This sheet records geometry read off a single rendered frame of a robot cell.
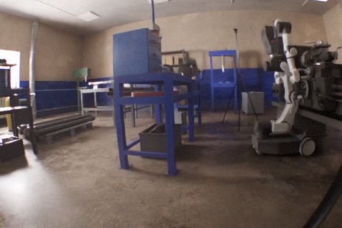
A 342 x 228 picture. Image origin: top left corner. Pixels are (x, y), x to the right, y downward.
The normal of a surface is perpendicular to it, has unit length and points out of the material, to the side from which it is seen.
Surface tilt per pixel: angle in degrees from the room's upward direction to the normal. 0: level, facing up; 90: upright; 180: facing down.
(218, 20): 90
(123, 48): 90
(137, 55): 90
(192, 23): 90
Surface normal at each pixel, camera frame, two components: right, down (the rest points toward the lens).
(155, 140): -0.22, 0.07
